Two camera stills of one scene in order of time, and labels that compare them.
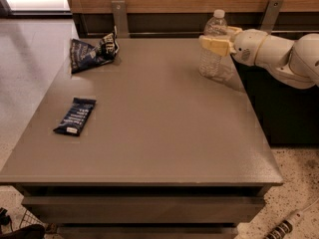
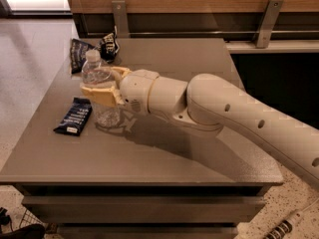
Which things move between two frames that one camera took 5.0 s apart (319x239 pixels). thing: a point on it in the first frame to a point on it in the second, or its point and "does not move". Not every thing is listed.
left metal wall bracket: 120,18 does not move
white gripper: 247,47 to 136,90
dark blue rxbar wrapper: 76,116 does not move
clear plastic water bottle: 213,66 to 95,74
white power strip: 286,226 does not move
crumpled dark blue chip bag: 84,55 does not move
